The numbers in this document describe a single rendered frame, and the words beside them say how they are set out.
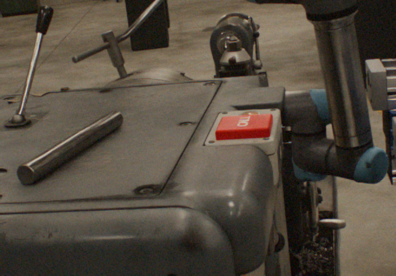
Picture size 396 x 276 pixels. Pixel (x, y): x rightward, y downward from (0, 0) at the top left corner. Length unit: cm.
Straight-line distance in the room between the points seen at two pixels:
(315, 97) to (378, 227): 211
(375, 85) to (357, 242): 186
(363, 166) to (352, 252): 193
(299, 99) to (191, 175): 87
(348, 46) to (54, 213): 87
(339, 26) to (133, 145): 66
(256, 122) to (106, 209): 24
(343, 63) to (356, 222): 232
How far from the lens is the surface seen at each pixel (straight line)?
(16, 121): 103
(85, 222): 67
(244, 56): 193
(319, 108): 159
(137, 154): 83
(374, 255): 340
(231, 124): 85
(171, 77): 132
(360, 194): 404
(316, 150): 159
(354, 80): 147
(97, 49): 131
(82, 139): 86
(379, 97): 174
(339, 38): 144
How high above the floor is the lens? 150
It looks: 16 degrees down
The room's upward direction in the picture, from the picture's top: 7 degrees counter-clockwise
